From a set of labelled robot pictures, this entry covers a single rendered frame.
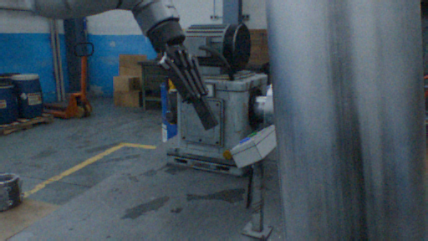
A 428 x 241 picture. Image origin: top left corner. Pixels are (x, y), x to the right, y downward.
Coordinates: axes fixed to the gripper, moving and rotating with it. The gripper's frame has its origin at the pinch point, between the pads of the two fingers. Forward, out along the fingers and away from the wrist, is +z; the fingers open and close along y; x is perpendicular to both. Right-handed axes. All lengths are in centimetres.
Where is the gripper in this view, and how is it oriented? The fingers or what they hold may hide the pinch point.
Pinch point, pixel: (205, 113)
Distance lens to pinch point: 76.1
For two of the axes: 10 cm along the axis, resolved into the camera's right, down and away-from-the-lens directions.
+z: 4.5, 8.9, -0.1
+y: 4.5, -2.1, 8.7
